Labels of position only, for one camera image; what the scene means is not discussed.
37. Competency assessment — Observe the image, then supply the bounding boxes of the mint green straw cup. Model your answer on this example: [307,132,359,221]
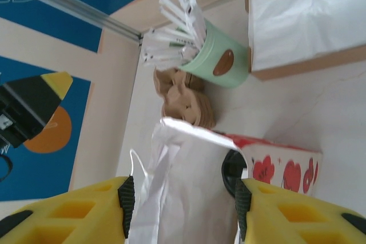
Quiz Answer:
[177,18,248,89]

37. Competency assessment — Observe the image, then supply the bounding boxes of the red white floral box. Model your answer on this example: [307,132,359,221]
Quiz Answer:
[217,132,325,197]

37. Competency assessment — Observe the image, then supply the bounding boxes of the aluminium frame post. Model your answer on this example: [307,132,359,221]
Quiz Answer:
[0,0,143,47]

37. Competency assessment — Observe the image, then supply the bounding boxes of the brown pulp carrier stack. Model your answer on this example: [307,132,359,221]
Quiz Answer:
[154,68,216,129]

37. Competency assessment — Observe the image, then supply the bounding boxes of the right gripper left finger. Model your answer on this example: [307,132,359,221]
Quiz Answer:
[0,175,136,244]

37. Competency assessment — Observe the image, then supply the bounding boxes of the white paper napkins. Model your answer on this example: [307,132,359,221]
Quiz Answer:
[248,0,366,71]

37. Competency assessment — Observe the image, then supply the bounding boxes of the thin black left gripper cable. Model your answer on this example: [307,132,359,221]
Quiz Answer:
[0,152,13,183]

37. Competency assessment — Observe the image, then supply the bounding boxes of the white wrapped straw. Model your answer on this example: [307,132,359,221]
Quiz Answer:
[141,46,191,69]
[158,0,198,42]
[176,0,201,39]
[147,28,198,47]

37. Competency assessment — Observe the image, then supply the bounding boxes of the white paper takeout bag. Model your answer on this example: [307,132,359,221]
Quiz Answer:
[128,117,247,244]

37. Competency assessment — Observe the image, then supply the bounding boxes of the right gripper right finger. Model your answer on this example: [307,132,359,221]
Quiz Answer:
[234,178,366,244]

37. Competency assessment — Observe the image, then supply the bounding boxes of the brown cardboard napkin box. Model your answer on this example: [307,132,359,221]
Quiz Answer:
[245,0,366,82]

